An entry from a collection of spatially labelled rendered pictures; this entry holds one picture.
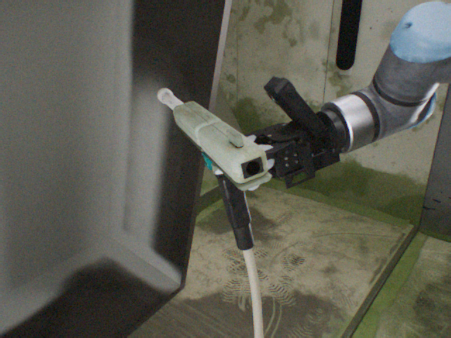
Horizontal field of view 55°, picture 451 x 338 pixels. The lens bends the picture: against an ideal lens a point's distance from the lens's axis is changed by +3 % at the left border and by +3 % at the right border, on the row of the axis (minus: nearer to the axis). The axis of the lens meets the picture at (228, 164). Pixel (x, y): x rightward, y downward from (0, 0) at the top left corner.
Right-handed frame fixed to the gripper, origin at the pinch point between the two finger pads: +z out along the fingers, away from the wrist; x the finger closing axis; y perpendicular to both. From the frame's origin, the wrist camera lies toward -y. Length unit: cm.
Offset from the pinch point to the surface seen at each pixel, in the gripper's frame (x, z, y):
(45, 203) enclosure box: 63, 34, 23
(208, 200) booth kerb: 171, -34, 103
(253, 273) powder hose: -1.2, -0.7, 21.4
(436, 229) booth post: 100, -140, 136
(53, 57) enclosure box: 57, 17, -14
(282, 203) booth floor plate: 161, -78, 120
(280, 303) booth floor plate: 78, -32, 113
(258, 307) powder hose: -2.0, 0.2, 27.8
